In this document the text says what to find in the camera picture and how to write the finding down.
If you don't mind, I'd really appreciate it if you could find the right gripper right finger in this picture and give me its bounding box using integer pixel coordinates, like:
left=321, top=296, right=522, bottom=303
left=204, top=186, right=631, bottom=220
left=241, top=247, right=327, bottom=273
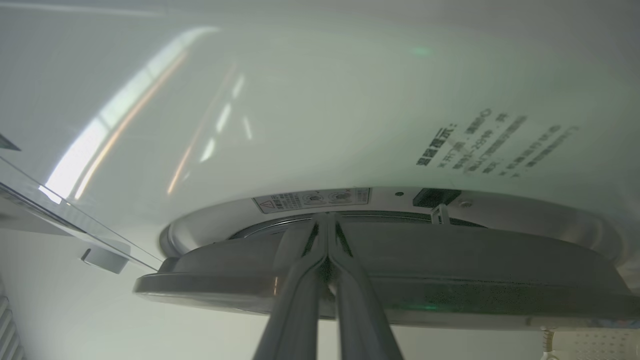
left=328, top=214, right=403, bottom=360

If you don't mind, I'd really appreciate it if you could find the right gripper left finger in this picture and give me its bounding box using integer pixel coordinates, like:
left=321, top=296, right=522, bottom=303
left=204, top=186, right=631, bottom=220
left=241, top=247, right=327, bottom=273
left=252, top=214, right=329, bottom=360

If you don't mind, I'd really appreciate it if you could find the black-rimmed glass washer door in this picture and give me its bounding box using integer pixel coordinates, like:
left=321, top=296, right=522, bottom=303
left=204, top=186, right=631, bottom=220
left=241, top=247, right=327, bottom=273
left=134, top=212, right=640, bottom=331

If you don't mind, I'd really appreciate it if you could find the black door latch socket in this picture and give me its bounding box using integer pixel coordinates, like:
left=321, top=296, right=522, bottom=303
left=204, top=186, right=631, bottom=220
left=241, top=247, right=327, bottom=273
left=412, top=188, right=462, bottom=209

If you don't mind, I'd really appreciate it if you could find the white front-load washing machine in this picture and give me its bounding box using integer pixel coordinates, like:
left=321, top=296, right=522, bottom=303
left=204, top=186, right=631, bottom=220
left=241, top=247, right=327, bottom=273
left=0, top=0, right=640, bottom=281

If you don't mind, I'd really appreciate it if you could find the cream perforated laundry basket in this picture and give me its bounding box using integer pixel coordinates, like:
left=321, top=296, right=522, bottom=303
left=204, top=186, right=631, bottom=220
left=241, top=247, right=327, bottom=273
left=540, top=327, right=640, bottom=360

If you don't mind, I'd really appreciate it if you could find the grey warning sticker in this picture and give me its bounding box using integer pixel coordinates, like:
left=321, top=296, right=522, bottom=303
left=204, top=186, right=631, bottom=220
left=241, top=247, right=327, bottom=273
left=252, top=188, right=371, bottom=214

